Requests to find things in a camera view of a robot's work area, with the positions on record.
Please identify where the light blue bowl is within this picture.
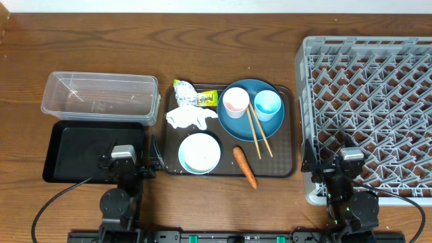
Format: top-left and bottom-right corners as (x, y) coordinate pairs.
(178, 133), (221, 175)

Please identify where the white tissue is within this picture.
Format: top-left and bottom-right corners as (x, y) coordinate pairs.
(166, 105), (218, 130)

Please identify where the foil and green wrapper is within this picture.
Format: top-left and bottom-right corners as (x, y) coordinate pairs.
(173, 80), (219, 107)

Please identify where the orange carrot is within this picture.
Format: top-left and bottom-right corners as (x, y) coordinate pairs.
(233, 146), (258, 190)

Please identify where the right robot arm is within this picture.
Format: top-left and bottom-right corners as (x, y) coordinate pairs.
(301, 136), (379, 242)

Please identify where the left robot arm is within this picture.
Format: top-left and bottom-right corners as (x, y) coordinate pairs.
(94, 135), (164, 242)

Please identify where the grey dishwasher rack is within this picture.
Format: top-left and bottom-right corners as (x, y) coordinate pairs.
(295, 36), (431, 206)

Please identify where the brown serving tray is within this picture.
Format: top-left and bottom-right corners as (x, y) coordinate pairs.
(158, 84), (298, 178)

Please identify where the black plastic tray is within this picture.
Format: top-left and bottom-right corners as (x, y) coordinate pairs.
(43, 120), (145, 184)

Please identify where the clear plastic bin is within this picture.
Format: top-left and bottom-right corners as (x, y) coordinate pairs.
(40, 72), (161, 126)

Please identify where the light blue cup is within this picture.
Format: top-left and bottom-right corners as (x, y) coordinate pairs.
(254, 90), (282, 122)

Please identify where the left wooden chopstick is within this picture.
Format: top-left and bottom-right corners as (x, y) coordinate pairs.
(246, 108), (261, 160)

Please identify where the wooden chopstick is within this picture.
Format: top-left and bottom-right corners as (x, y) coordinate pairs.
(249, 102), (273, 157)
(246, 108), (261, 160)

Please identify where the right wooden chopstick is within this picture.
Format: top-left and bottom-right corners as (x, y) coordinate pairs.
(249, 102), (273, 157)

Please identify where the pink cup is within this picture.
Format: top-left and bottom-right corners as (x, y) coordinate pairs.
(223, 87), (250, 119)

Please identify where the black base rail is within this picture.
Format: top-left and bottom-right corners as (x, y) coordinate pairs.
(66, 230), (406, 243)

